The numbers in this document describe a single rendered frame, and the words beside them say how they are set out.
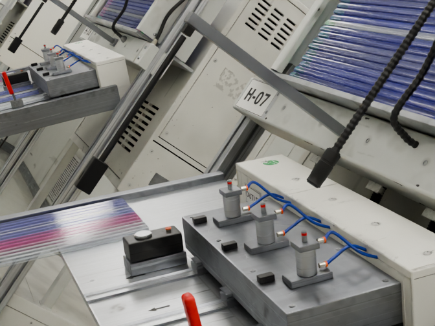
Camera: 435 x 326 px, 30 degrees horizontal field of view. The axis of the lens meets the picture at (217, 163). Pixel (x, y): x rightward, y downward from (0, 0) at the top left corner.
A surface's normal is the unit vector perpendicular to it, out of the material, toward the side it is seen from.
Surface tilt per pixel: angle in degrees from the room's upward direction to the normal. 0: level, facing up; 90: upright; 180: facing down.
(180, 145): 90
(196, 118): 90
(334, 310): 90
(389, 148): 90
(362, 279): 43
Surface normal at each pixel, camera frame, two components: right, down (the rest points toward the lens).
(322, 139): -0.76, -0.50
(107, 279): -0.11, -0.95
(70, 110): 0.35, 0.23
